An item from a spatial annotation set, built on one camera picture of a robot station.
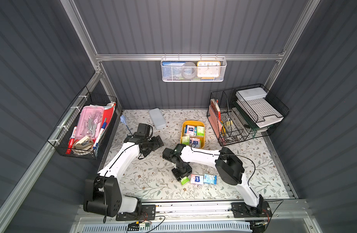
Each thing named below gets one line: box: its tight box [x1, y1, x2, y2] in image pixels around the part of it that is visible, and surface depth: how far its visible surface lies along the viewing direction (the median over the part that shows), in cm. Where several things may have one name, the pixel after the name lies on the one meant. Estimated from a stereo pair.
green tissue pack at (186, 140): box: [181, 135, 190, 146], surface depth 98 cm
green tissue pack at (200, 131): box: [196, 125, 205, 137], surface depth 100 cm
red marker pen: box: [65, 126, 78, 155], surface depth 66 cm
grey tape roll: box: [181, 61, 197, 80], surface depth 89 cm
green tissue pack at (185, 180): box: [180, 176, 191, 186], surface depth 82 cm
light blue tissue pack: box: [203, 173, 218, 185], surface depth 84 cm
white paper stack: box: [235, 86, 284, 129], surface depth 98 cm
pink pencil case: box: [75, 105, 105, 140], surface depth 74 cm
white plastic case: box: [149, 108, 167, 130], surface depth 115 cm
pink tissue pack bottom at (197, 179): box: [190, 174, 204, 186], surface depth 84 cm
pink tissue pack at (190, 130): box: [186, 125, 195, 136], surface depth 98 cm
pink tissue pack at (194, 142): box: [189, 137, 201, 149], surface depth 96 cm
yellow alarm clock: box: [196, 60, 222, 78], surface depth 91 cm
